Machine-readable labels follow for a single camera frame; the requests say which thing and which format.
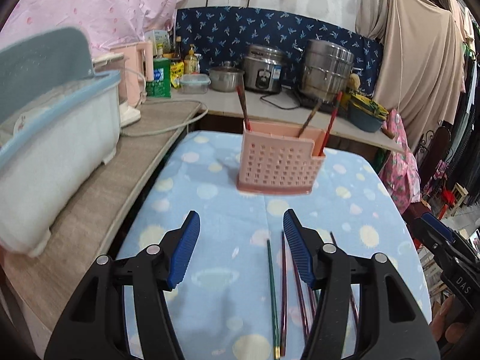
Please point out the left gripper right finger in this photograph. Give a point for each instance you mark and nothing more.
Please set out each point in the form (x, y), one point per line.
(302, 245)

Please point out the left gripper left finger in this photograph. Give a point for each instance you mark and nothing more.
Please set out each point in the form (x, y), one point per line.
(185, 241)

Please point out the green chopstick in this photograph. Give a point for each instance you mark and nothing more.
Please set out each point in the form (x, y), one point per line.
(276, 352)

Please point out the brown chopstick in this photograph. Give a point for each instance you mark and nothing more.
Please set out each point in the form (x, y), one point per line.
(307, 122)

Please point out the red chopstick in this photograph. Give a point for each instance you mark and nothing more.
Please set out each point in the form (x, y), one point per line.
(331, 122)
(243, 102)

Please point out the person right hand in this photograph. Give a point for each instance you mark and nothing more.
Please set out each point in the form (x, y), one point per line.
(440, 328)

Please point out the red plastic stool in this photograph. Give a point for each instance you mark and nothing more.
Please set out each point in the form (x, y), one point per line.
(448, 200)

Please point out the blue polka dot tablecloth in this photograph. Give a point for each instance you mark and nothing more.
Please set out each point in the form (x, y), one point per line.
(222, 309)

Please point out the pink perforated utensil holder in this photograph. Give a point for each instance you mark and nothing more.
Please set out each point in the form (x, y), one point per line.
(276, 158)

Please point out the pink floral apron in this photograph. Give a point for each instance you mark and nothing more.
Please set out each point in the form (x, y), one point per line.
(399, 174)

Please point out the white blender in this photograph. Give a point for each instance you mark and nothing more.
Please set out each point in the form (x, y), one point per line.
(113, 61)

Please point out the induction cooktop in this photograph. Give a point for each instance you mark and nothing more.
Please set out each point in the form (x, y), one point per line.
(310, 103)

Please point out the dark blue bowl stack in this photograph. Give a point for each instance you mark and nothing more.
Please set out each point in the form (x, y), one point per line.
(366, 114)

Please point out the wooden counter shelf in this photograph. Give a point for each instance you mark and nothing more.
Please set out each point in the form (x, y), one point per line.
(85, 223)

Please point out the white dish drainer box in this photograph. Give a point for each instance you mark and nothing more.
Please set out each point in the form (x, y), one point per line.
(49, 147)

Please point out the green detergent bottle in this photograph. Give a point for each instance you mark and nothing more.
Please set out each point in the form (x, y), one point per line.
(160, 85)

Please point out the pink electric kettle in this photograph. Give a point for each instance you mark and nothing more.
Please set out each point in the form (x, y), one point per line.
(137, 70)

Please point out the clear food container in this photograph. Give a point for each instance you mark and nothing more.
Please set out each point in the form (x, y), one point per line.
(194, 83)

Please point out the yellow seasoning packet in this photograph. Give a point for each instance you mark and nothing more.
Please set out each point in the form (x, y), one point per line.
(176, 73)

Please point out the small steel pot with lid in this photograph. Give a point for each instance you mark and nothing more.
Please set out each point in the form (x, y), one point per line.
(226, 78)

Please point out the large steel steamer pot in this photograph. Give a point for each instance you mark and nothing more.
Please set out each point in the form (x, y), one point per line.
(326, 70)

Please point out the yellow oil bottle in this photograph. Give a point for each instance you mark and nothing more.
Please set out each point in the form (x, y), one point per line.
(191, 61)

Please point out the steel rice cooker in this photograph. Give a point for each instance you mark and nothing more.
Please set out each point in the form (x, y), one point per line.
(264, 69)

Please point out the beige hanging cloth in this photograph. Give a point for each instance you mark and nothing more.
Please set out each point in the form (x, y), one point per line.
(422, 71)

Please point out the white box carton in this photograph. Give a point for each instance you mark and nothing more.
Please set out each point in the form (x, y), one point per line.
(160, 41)

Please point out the navy floral backsplash cloth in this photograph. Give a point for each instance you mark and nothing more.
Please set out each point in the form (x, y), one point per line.
(222, 34)

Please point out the grey-blue drainer lid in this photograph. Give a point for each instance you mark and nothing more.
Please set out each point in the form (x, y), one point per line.
(37, 64)

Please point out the pink floral curtain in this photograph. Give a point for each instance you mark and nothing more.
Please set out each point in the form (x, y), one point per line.
(107, 23)

